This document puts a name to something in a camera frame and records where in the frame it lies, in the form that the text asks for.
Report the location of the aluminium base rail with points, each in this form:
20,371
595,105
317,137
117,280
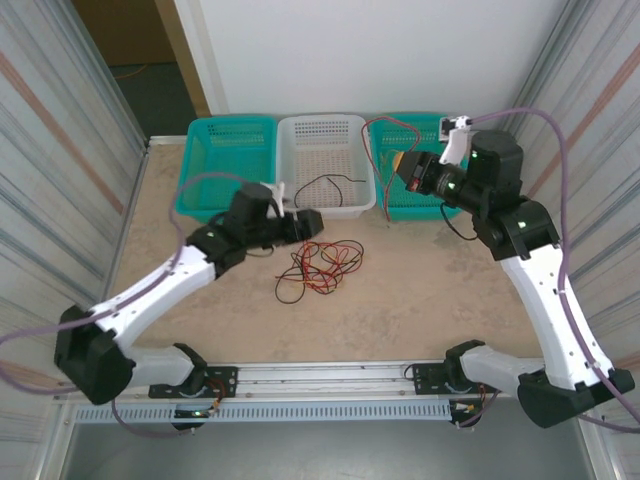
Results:
325,375

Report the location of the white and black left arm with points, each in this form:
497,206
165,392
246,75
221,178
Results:
150,292

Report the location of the beige door frame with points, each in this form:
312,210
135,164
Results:
185,60

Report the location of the black controller board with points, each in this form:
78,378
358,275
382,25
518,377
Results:
462,407
192,415

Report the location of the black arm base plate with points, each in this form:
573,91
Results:
225,380
425,377

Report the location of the teal plastic basket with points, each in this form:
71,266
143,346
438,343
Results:
225,150
410,200

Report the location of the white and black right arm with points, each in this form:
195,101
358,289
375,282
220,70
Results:
550,310

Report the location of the white plastic basket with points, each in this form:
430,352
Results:
340,135

